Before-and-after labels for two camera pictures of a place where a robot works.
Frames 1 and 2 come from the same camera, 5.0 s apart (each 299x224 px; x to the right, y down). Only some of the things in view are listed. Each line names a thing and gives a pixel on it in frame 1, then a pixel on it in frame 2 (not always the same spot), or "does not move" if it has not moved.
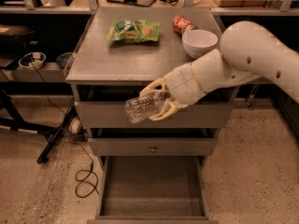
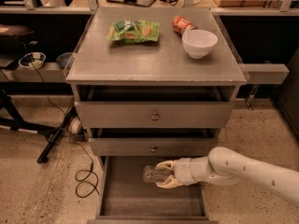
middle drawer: x=153 y=147 does not move
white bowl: x=198 y=42 does not move
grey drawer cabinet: x=149 y=172 does not move
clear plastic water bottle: x=140 y=108 → x=152 y=174
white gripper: x=183 y=84 → x=184 y=172
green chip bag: x=135 y=31 does not move
